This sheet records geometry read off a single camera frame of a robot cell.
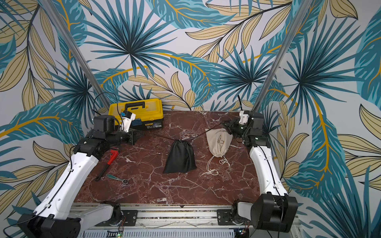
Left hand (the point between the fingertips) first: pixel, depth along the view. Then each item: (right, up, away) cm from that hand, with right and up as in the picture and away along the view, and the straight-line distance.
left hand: (142, 135), depth 72 cm
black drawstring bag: (+18, -13, +8) cm, 23 cm away
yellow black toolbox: (-4, +14, +27) cm, 31 cm away
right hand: (+40, +7, +5) cm, 41 cm away
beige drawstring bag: (+42, -5, +23) cm, 48 cm away
